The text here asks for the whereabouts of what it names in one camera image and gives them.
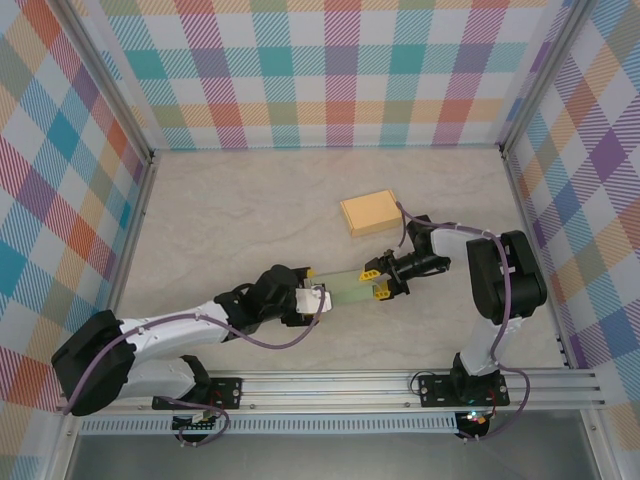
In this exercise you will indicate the green paper box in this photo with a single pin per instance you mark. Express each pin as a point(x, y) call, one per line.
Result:
point(345, 287)

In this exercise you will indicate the orange paper box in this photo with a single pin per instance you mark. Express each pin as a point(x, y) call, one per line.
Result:
point(372, 212)

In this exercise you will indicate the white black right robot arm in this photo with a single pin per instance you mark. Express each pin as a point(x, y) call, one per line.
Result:
point(505, 280)

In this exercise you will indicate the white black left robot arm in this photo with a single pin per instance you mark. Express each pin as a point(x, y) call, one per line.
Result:
point(95, 370)

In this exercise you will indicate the small circuit board with light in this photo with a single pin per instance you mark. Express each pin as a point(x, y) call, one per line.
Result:
point(474, 419)

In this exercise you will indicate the aluminium mounting rail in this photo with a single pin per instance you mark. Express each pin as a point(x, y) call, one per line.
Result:
point(325, 387)

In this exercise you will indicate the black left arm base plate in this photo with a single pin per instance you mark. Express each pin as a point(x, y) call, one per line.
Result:
point(227, 392)

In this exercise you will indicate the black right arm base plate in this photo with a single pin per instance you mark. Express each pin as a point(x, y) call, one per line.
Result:
point(435, 390)

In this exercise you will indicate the aluminium side rail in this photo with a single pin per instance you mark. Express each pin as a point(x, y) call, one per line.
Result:
point(527, 240)
point(131, 240)

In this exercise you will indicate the aluminium frame post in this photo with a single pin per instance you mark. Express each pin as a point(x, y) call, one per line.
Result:
point(107, 85)
point(542, 75)

